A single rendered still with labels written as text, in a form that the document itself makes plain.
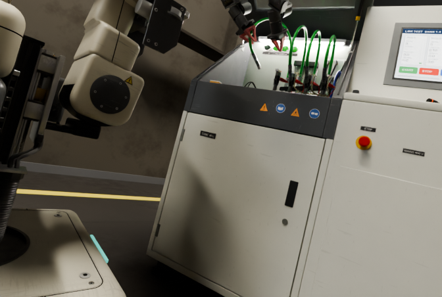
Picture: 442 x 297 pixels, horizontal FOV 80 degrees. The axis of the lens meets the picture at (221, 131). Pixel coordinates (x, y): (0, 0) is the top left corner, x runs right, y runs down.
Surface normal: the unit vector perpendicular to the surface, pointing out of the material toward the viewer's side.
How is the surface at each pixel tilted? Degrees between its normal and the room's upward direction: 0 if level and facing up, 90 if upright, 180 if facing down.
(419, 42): 76
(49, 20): 90
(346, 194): 90
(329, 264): 90
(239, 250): 90
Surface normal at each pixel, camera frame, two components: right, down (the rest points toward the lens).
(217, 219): -0.42, -0.15
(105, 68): 0.64, 0.11
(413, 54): -0.35, -0.38
